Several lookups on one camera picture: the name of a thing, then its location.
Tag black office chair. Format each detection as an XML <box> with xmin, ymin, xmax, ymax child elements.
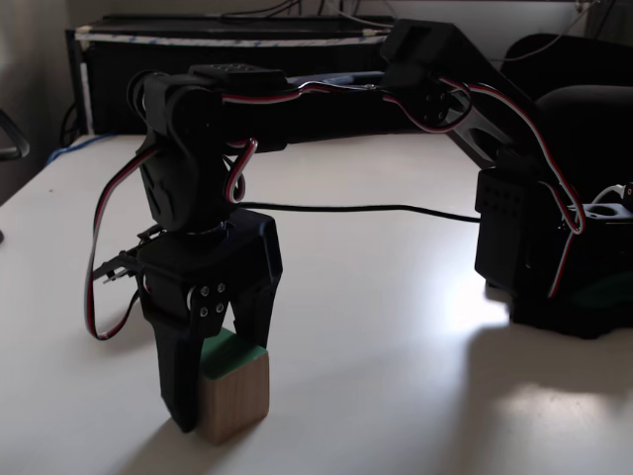
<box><xmin>497</xmin><ymin>33</ymin><xmax>633</xmax><ymax>209</ymax></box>

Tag white cable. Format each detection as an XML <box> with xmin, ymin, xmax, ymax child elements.
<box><xmin>590</xmin><ymin>183</ymin><xmax>626</xmax><ymax>206</ymax></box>

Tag red white black servo wire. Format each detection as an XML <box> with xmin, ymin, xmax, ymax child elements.
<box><xmin>84</xmin><ymin>142</ymin><xmax>164</xmax><ymax>342</ymax></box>
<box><xmin>429</xmin><ymin>73</ymin><xmax>586</xmax><ymax>299</ymax></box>

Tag blue cable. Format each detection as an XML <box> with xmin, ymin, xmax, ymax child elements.
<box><xmin>47</xmin><ymin>133</ymin><xmax>113</xmax><ymax>167</ymax></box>

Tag black camera cable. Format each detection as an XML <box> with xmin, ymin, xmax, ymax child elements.
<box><xmin>240</xmin><ymin>199</ymin><xmax>482</xmax><ymax>224</ymax></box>

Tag green-topped wooden cube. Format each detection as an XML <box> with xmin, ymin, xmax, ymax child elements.
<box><xmin>200</xmin><ymin>326</ymin><xmax>272</xmax><ymax>446</ymax></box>

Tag black chair armrest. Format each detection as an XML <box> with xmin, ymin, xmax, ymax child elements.
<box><xmin>0</xmin><ymin>108</ymin><xmax>32</xmax><ymax>162</ymax></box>

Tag black cabinet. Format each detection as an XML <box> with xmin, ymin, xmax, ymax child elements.
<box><xmin>65</xmin><ymin>14</ymin><xmax>398</xmax><ymax>138</ymax></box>

